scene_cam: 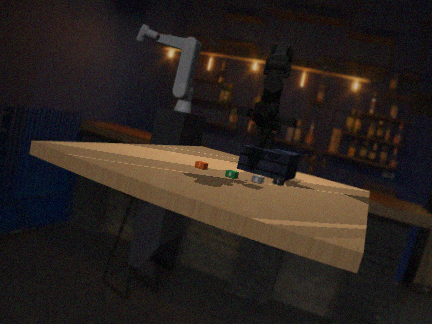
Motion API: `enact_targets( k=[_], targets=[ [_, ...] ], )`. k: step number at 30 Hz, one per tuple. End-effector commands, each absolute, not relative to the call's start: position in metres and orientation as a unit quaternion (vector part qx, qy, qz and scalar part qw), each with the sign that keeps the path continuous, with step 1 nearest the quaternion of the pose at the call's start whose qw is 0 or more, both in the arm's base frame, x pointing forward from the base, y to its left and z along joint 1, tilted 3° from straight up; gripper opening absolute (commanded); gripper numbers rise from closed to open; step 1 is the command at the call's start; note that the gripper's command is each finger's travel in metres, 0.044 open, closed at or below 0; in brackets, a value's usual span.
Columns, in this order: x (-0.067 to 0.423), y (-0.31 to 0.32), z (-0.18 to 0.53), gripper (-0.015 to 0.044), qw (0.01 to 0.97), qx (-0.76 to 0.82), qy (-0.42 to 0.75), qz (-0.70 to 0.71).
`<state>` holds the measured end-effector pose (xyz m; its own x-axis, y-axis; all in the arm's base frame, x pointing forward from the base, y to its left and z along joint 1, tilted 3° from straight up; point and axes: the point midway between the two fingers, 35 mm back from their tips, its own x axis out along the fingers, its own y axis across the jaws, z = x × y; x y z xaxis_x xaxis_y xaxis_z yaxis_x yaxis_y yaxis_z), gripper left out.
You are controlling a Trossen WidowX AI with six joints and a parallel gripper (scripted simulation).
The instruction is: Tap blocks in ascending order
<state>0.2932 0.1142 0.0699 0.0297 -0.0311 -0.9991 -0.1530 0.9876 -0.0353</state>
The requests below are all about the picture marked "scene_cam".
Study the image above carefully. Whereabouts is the small green block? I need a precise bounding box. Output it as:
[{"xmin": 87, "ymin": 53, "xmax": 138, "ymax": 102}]
[{"xmin": 225, "ymin": 170, "xmax": 239, "ymax": 179}]

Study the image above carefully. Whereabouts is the small orange block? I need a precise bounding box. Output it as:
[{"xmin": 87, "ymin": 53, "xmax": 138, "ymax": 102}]
[{"xmin": 194, "ymin": 161, "xmax": 208, "ymax": 169}]

